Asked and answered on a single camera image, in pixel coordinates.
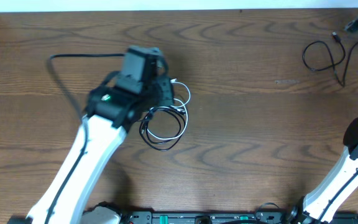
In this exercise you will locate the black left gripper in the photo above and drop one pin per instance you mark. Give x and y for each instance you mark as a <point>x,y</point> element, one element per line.
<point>165,90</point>

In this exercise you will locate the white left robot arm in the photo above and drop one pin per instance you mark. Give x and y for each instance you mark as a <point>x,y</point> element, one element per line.
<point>112,108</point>

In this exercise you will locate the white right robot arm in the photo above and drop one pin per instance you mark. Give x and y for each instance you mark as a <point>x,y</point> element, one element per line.
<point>321,204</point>

